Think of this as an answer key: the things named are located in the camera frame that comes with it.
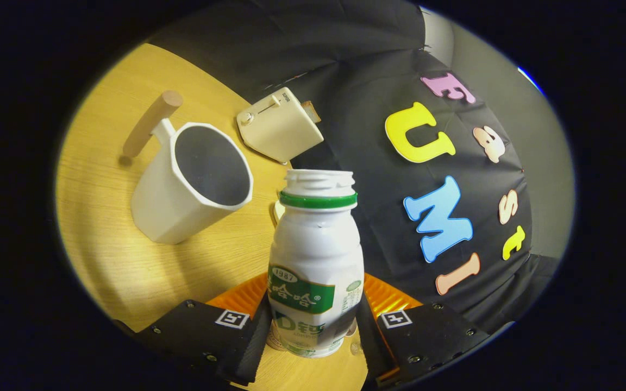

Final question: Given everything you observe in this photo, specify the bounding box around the white cup with wooden handle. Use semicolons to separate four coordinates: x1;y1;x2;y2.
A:
122;90;254;245

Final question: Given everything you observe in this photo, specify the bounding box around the cream toaster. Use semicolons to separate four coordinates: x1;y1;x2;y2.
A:
236;87;324;165

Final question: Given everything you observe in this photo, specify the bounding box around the white juice bottle green label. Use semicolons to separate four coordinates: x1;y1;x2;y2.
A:
267;169;365;358

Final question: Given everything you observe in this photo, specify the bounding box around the wooden table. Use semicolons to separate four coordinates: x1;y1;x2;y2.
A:
55;43;371;391

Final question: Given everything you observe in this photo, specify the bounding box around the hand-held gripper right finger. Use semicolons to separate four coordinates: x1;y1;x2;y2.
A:
356;272;490;387

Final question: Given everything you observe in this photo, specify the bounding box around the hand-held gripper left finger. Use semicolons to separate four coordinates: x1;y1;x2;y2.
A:
115;272;273;386

